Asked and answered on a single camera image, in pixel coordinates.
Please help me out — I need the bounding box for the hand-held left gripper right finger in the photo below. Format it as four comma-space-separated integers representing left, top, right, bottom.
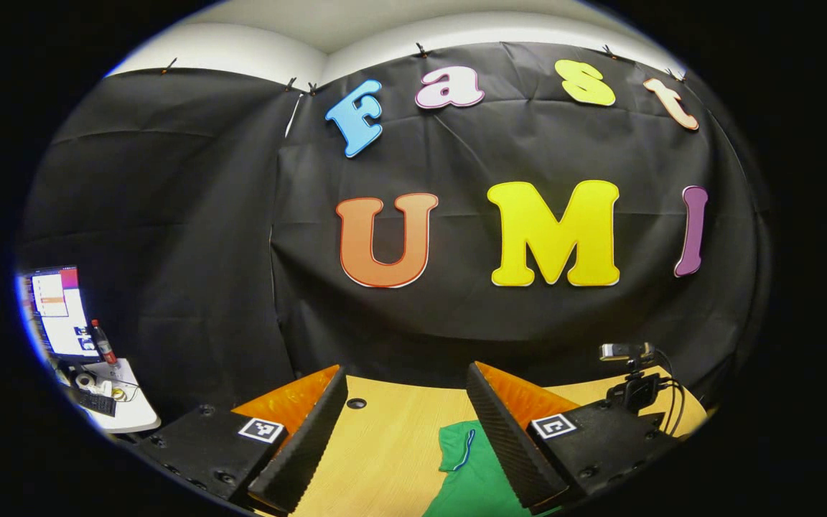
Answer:
466, 361, 683, 512

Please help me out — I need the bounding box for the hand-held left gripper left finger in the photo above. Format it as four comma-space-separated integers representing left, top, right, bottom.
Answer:
134, 365, 350, 515

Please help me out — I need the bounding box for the green T-shirt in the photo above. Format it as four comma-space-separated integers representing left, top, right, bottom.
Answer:
422, 420, 561, 517

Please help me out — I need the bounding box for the grey webcam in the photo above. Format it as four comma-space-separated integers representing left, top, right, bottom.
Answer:
599, 343, 655, 361

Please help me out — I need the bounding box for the white side desk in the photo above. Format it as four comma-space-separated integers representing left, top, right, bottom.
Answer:
55, 358, 162, 435

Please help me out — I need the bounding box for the black keyboard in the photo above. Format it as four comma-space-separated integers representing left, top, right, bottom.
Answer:
69, 388, 117, 418

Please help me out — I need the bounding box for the red bottle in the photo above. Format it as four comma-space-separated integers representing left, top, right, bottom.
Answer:
90, 320, 119, 367

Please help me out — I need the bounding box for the black backdrop cloth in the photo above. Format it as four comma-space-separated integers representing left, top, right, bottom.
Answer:
15, 42, 773, 432

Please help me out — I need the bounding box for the computer monitor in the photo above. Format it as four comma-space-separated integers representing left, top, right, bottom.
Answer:
20, 266, 102, 363

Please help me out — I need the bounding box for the row of black cloth clips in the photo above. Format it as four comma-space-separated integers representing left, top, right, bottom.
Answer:
162, 43, 687, 94

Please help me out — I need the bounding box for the black camera stand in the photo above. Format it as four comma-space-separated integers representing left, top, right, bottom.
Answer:
606, 359, 665, 416

